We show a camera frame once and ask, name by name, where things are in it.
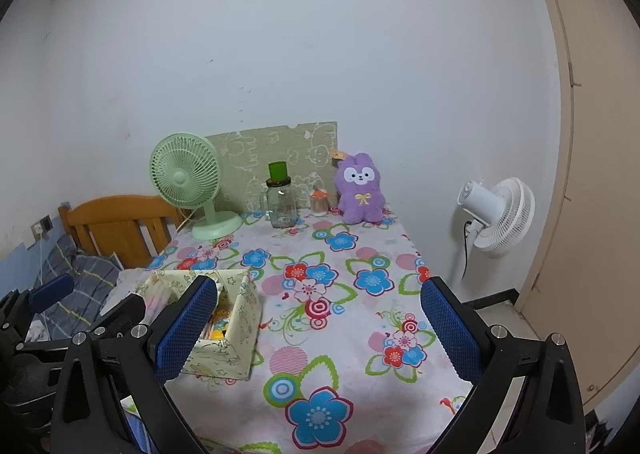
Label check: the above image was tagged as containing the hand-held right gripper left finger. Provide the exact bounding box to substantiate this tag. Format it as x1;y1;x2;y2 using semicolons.
50;275;219;454

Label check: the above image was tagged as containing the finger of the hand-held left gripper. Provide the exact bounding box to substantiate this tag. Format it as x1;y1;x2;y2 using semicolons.
92;291;148;339
27;274;75;311

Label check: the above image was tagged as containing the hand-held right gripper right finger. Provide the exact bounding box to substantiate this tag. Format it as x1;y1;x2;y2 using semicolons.
420;276;586;454

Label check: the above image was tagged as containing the yellow cartoon bear packet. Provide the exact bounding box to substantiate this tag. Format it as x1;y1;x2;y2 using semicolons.
207;311;233;341

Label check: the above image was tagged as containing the yellow cartoon storage box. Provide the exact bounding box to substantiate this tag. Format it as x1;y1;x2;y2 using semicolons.
137;270;263;380

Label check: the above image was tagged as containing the grey plaid pillow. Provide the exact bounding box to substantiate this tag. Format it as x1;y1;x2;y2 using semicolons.
30;234;121;339

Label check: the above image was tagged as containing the grey white quilt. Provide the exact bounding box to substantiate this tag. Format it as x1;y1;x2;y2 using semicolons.
116;268;151;289

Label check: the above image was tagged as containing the wooden bed headboard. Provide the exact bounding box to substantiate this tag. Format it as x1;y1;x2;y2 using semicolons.
58;194;193;269

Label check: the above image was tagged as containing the green desk fan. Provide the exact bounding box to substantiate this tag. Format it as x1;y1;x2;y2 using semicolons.
148;133;244;241

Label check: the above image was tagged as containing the glass jar mug green lid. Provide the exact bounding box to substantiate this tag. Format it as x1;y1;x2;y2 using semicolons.
260;162;297;229

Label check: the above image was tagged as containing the purple plush bunny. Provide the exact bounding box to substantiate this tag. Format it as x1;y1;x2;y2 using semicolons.
331;150;386;225

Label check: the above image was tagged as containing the cotton swab jar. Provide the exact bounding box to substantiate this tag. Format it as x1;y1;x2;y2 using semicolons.
310;187;331;215

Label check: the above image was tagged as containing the green cartoon patterned board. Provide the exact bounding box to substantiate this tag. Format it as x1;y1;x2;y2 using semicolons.
206;122;338;213

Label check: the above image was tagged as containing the beige door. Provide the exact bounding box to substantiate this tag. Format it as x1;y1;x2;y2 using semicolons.
515;0;640;415

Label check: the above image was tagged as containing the black fan cable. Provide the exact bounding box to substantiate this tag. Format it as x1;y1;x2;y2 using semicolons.
461;220;476;279

